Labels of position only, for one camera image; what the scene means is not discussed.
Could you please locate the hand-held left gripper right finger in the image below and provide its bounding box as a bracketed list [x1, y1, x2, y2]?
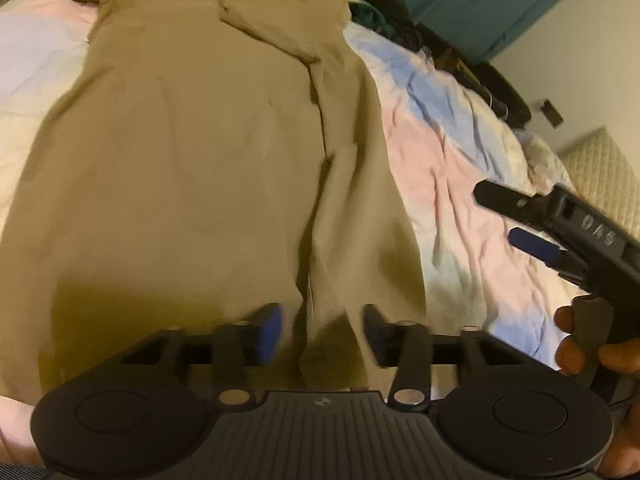
[362, 303, 527, 411]

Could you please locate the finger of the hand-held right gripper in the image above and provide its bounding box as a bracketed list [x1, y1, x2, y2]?
[473, 180, 555, 233]
[507, 226, 568, 267]

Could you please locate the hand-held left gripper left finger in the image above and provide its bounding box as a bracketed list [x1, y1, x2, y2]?
[117, 303, 284, 407]

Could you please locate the tan printed shirt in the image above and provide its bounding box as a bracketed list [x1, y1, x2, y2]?
[0, 0, 429, 406]

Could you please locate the person's right hand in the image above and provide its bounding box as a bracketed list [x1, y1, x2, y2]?
[554, 305, 640, 378]

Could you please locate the white pillow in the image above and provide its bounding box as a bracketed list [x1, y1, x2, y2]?
[512, 130, 577, 197]

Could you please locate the pastel tie-dye blanket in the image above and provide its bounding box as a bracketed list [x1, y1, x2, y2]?
[0, 0, 587, 467]

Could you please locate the beige quilted headboard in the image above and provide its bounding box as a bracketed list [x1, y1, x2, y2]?
[557, 126, 640, 233]

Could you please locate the black sofa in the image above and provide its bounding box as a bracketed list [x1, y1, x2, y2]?
[425, 35, 534, 127]

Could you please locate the wide blue curtain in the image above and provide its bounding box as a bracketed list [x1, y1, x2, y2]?
[327, 0, 610, 64]

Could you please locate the green garment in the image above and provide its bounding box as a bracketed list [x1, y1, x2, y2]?
[349, 2, 397, 37]

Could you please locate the dark wall outlet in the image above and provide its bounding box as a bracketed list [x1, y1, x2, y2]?
[532, 98, 565, 129]

